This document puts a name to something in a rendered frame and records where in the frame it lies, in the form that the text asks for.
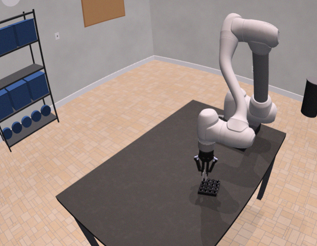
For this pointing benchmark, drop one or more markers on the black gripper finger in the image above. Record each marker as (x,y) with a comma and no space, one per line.
(207,166)
(196,158)

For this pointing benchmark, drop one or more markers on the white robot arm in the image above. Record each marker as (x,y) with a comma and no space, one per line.
(232,128)

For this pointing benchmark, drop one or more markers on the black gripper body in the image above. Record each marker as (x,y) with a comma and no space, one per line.
(209,155)

